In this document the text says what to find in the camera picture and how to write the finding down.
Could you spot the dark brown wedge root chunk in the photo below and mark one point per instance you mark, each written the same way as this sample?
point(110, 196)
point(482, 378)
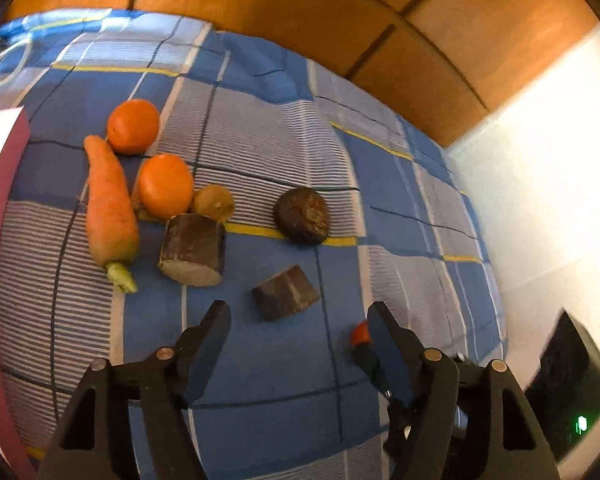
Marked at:
point(284, 292)

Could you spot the carrot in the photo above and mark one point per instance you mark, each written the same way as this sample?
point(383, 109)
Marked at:
point(107, 210)

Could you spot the small yellow fruit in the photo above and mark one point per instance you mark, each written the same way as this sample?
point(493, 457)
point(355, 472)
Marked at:
point(215, 203)

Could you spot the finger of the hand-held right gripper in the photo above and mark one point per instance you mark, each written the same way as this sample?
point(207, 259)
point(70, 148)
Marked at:
point(371, 365)

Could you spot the dark brown cylindrical root chunk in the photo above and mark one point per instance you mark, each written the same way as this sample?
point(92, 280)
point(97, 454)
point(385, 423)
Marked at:
point(192, 247)

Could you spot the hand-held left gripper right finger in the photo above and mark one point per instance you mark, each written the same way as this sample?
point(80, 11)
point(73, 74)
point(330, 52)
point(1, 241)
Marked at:
point(391, 360)

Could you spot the orange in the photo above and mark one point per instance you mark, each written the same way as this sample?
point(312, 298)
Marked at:
point(132, 126)
point(166, 186)

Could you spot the dark brown round fruit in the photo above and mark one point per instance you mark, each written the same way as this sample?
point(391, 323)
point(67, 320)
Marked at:
point(301, 216)

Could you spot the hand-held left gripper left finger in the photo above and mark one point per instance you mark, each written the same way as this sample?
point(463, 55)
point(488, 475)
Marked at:
point(211, 347)

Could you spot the red tomato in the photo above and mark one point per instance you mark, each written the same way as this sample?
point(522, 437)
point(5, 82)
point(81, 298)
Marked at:
point(360, 334)

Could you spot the blue plaid blanket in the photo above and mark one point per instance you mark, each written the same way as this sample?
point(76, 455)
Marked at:
point(280, 110)

